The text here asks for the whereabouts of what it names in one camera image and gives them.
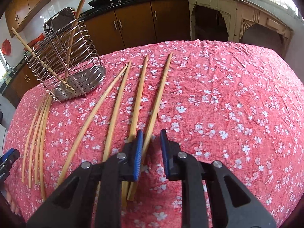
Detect wooden chopstick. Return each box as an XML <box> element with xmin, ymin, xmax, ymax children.
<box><xmin>126</xmin><ymin>51</ymin><xmax>174</xmax><ymax>202</ymax></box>
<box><xmin>21</xmin><ymin>95</ymin><xmax>46</xmax><ymax>183</ymax></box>
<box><xmin>28</xmin><ymin>94</ymin><xmax>49</xmax><ymax>188</ymax></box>
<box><xmin>57</xmin><ymin>65</ymin><xmax>129</xmax><ymax>186</ymax></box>
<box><xmin>122</xmin><ymin>55</ymin><xmax>148</xmax><ymax>211</ymax></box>
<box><xmin>34</xmin><ymin>95</ymin><xmax>51</xmax><ymax>185</ymax></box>
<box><xmin>11</xmin><ymin>27</ymin><xmax>74</xmax><ymax>91</ymax></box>
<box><xmin>102</xmin><ymin>60</ymin><xmax>132</xmax><ymax>162</ymax></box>
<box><xmin>65</xmin><ymin>0</ymin><xmax>85</xmax><ymax>70</ymax></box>
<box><xmin>39</xmin><ymin>96</ymin><xmax>52</xmax><ymax>201</ymax></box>

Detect brown lower kitchen cabinets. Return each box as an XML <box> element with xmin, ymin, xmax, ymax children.
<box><xmin>2</xmin><ymin>0</ymin><xmax>190</xmax><ymax>106</ymax></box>

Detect person's left hand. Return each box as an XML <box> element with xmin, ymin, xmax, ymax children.
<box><xmin>6</xmin><ymin>190</ymin><xmax>20</xmax><ymax>216</ymax></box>

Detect red floral tablecloth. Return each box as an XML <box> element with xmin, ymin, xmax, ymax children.
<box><xmin>2</xmin><ymin>40</ymin><xmax>304</xmax><ymax>228</ymax></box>

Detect red basin and bags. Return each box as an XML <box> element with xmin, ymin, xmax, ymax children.
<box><xmin>27</xmin><ymin>33</ymin><xmax>45</xmax><ymax>51</ymax></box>

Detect wooden chopstick in holder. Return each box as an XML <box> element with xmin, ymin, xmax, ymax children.
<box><xmin>11</xmin><ymin>27</ymin><xmax>74</xmax><ymax>91</ymax></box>
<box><xmin>65</xmin><ymin>0</ymin><xmax>85</xmax><ymax>70</ymax></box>

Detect cream wooden side table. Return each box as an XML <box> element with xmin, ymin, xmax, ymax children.
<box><xmin>188</xmin><ymin>0</ymin><xmax>294</xmax><ymax>58</ymax></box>

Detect red plastic bag on wall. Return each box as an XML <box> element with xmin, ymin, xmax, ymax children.
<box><xmin>1</xmin><ymin>39</ymin><xmax>11</xmax><ymax>56</ymax></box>

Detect steel wire utensil holder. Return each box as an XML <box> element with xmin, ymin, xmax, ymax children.
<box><xmin>24</xmin><ymin>7</ymin><xmax>106</xmax><ymax>102</ymax></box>

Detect black wok with handle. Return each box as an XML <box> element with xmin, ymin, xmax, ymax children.
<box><xmin>88</xmin><ymin>0</ymin><xmax>111</xmax><ymax>8</ymax></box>

